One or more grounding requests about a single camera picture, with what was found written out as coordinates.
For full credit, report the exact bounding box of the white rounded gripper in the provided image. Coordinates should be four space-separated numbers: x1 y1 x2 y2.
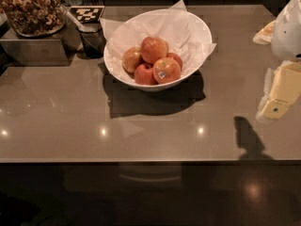
253 0 301 122

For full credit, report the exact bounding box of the red apple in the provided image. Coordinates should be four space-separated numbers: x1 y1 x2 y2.
166 52 182 69
122 46 143 73
140 37 168 64
135 63 157 86

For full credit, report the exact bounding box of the white ceramic bowl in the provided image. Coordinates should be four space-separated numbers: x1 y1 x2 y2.
103 8 215 92

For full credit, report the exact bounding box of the front apple with sticker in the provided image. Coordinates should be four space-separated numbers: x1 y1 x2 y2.
153 57 181 84

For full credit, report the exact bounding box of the white paper liner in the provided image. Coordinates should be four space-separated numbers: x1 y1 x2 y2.
101 0 216 85

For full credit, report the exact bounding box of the dark glass cup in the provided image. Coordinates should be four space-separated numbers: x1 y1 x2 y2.
79 24 106 58

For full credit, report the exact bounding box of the black white fiducial marker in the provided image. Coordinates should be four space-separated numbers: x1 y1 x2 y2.
70 6 104 24

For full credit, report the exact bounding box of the glass container of nuts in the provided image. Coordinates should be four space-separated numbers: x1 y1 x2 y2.
0 0 65 38

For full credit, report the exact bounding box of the metal scoop with handle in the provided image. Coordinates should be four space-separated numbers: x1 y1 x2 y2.
60 6 92 31

